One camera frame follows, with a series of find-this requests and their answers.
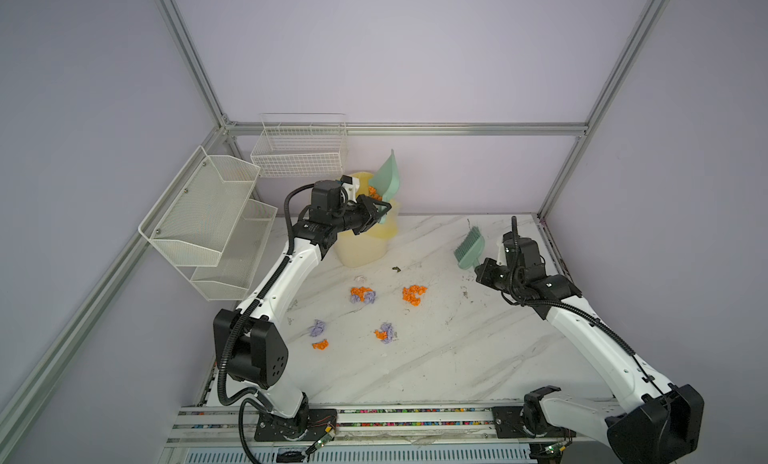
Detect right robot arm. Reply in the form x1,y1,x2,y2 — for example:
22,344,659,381
474,231,704,463

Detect yellow lined trash bin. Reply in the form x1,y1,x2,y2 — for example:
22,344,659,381
332,200,400,268

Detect purple orange scraps lower centre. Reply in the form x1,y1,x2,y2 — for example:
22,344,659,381
374,322,396,344

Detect orange scrap far left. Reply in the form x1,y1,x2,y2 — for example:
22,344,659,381
312,339,329,350

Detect orange scraps lower right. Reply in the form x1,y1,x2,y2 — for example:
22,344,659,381
368,186,382,201

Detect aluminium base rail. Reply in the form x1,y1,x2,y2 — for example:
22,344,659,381
161,399,667,464

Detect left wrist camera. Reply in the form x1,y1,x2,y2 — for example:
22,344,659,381
339,175,360,203

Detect orange scraps centre pile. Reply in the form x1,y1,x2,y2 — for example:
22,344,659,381
402,285,428,307

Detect green hand brush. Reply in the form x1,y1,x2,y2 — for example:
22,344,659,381
453,226,485,270

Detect orange purple scraps left-centre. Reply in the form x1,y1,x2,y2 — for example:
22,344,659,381
349,287,377,304

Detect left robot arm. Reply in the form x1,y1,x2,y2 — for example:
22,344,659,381
213,175,392,440

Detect lower white mesh shelf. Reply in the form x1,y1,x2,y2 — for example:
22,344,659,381
191,199,277,301

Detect white wire basket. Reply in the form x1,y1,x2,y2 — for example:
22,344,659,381
250,113,348,178

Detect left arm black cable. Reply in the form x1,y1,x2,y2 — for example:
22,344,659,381
215,183,316,464

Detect white mesh shelf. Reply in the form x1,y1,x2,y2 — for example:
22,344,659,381
138,147,260,267
191,199,277,301

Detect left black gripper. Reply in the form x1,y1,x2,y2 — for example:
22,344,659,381
332,194,391,236

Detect upper white mesh shelf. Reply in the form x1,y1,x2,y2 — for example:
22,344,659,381
138,147,260,267

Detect green plastic dustpan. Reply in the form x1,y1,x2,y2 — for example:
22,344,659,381
368,151,401,225

